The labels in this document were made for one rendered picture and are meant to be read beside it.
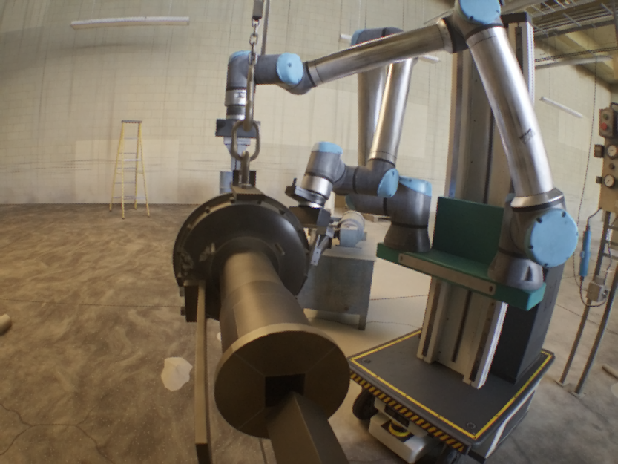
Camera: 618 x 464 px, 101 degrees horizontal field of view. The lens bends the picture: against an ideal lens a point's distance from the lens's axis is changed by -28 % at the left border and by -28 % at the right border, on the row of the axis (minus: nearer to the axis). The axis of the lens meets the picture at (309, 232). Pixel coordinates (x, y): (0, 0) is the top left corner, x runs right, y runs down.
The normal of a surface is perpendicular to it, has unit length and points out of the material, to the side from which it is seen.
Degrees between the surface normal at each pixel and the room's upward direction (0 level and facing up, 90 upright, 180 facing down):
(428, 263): 90
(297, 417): 50
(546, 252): 95
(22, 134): 90
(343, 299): 90
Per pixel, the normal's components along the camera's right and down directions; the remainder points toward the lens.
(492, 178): -0.82, 0.06
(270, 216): 0.43, -0.13
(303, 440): -0.70, -0.63
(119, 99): 0.27, 0.22
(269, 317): -0.03, -0.97
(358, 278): -0.16, 0.19
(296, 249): 0.59, 0.07
